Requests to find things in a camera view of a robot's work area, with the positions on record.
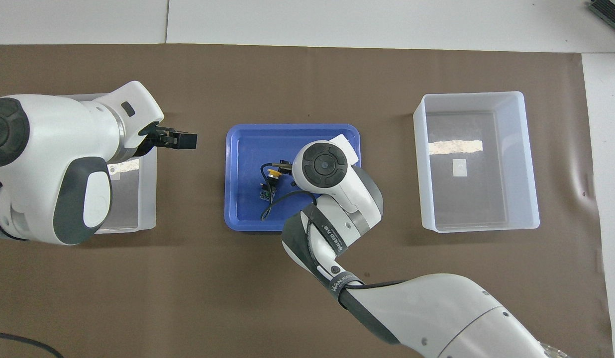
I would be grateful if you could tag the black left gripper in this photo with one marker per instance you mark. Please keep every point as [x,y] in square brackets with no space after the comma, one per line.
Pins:
[155,138]

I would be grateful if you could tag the yellow push button switch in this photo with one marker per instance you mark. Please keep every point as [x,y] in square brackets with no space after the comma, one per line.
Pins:
[272,173]

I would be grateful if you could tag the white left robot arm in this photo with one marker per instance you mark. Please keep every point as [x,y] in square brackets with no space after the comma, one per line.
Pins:
[49,159]

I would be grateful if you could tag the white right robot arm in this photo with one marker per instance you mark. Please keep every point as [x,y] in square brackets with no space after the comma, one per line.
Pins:
[437,308]

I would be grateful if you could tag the blue plastic tray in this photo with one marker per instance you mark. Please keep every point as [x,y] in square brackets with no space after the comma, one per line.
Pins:
[248,199]

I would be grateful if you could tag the translucent white plastic box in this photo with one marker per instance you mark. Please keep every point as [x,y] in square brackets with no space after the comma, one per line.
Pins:
[476,199]
[147,199]

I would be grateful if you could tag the brown paper table mat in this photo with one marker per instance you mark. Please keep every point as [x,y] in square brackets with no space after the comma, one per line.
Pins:
[188,298]

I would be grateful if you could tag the white paper label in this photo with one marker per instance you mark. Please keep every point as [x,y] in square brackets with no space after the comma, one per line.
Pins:
[460,167]

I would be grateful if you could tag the grey ribbed metal device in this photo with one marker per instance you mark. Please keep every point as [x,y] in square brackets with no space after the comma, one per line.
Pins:
[608,12]

